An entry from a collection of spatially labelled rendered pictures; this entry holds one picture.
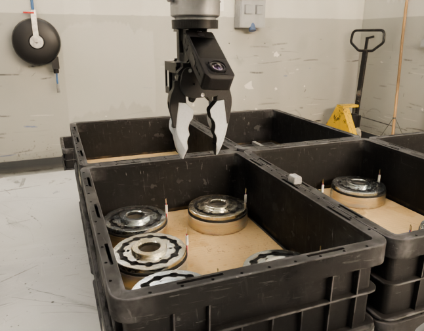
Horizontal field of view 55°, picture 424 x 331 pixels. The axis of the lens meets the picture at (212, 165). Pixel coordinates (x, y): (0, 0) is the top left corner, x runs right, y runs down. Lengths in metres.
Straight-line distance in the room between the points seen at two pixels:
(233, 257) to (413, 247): 0.25
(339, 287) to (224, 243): 0.23
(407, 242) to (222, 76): 0.30
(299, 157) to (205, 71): 0.36
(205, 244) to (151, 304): 0.29
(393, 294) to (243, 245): 0.23
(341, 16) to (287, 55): 0.76
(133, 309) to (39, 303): 0.44
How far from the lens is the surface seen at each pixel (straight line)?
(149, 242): 0.59
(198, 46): 0.60
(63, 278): 0.86
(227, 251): 0.63
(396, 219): 0.80
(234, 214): 0.68
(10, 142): 3.94
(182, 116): 0.63
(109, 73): 3.88
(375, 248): 0.47
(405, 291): 0.56
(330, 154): 0.89
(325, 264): 0.44
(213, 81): 0.56
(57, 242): 1.00
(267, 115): 1.25
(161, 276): 0.52
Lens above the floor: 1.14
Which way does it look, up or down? 18 degrees down
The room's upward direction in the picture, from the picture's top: straight up
